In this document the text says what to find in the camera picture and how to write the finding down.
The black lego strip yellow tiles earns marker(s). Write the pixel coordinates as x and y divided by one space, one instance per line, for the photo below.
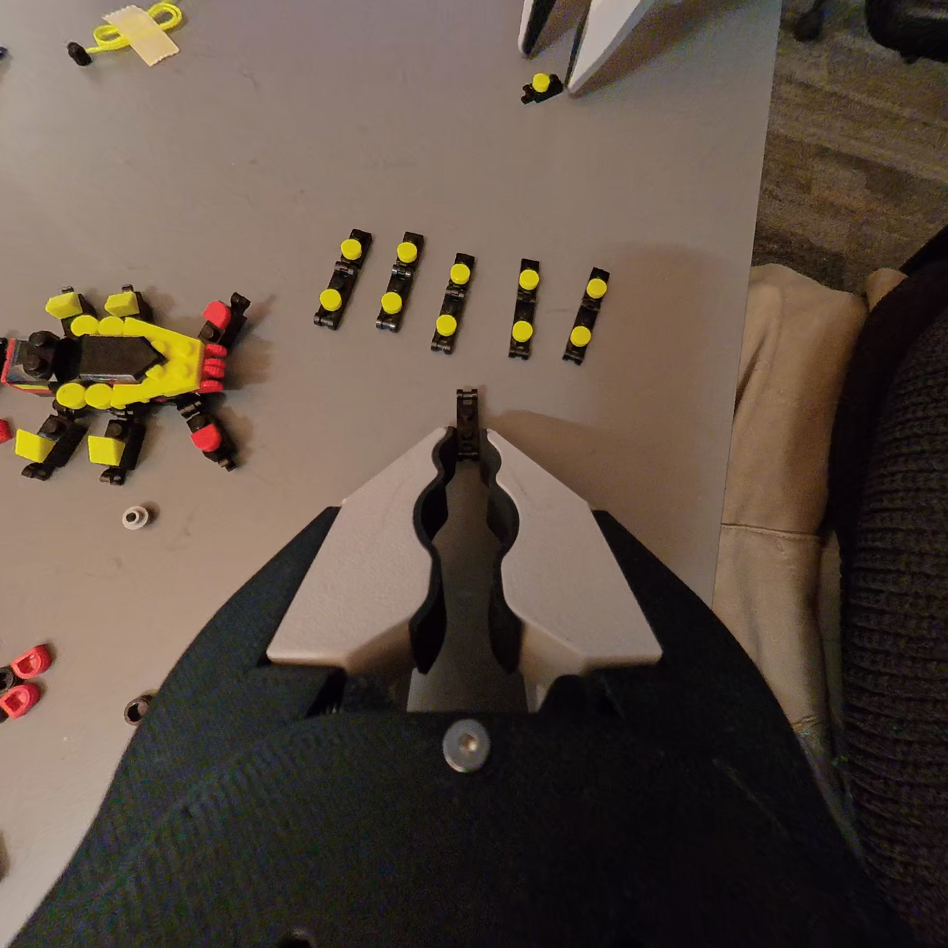
580 337
329 299
522 330
446 324

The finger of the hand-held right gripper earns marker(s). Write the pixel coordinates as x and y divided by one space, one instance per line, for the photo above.
527 29
611 37

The black office chair base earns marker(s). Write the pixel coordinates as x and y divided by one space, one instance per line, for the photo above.
903 29

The masking tape piece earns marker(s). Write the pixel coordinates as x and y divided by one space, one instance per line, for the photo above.
152 44

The pile of loose lego pieces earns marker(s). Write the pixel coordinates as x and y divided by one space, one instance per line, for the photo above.
44 655

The yellow black lego model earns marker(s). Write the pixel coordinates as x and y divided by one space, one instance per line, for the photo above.
111 355

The small black plate yellow tile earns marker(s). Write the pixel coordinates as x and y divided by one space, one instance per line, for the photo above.
542 81

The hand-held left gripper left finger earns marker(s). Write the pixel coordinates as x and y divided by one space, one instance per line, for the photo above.
348 585

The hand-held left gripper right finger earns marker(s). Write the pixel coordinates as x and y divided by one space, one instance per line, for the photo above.
578 585

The grey round lego piece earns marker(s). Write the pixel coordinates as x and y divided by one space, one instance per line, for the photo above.
128 517

